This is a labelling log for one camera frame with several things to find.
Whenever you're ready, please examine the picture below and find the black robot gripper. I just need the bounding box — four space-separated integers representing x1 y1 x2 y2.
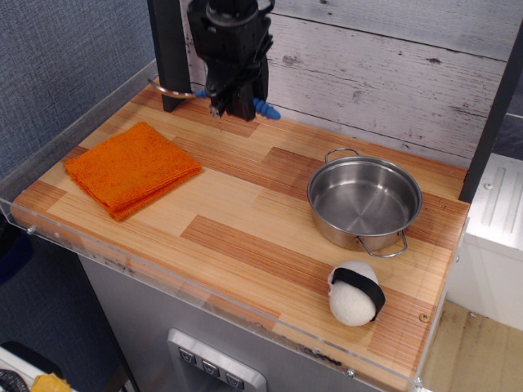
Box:
186 1 275 121

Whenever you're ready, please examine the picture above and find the blue handled metal spoon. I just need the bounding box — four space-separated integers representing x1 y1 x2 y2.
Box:
148 79 281 120

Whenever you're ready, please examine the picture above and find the orange folded cloth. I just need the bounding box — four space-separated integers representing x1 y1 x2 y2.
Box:
64 122 202 221

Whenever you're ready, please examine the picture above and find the stainless steel pot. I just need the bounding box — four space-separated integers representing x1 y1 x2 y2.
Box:
306 147 422 258

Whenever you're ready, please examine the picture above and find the clear acrylic table guard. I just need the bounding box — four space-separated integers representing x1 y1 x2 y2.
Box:
1 79 468 391

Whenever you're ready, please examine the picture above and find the white plush sushi toy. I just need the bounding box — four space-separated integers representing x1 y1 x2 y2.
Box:
328 261 386 327

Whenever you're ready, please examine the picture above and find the grey metal cabinet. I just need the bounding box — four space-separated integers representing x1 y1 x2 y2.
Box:
81 257 412 391

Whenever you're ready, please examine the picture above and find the silver button control panel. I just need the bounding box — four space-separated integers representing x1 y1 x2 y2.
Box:
167 328 267 391

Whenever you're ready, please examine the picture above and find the white aluminium block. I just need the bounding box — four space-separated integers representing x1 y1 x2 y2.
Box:
447 154 522 330

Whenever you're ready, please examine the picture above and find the black yellow object bottom left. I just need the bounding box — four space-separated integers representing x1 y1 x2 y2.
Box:
1 341 74 391

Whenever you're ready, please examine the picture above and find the black left vertical post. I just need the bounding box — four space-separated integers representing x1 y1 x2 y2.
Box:
147 0 191 92

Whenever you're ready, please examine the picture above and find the black vertical post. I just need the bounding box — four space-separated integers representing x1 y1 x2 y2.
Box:
458 24 522 203
147 0 191 92

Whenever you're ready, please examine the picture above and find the black right vertical post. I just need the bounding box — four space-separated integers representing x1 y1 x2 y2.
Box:
458 24 522 203

